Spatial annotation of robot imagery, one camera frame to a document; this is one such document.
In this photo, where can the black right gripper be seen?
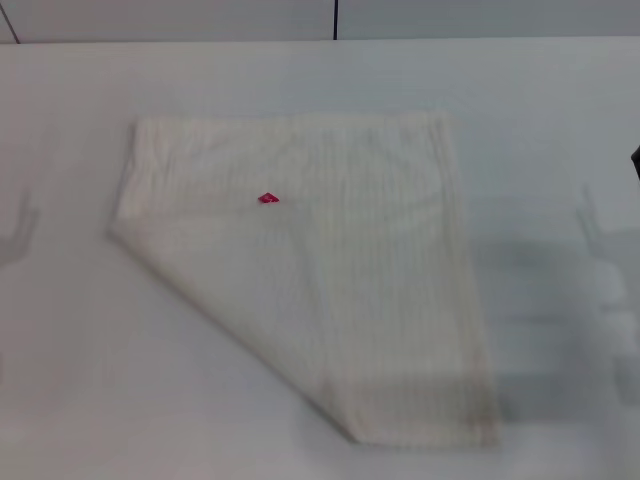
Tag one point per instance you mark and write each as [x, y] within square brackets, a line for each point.
[636, 160]

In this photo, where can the red towel tag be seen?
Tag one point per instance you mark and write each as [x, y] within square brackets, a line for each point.
[268, 198]

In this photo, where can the white ribbed towel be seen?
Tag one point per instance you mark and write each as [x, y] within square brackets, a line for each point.
[310, 280]

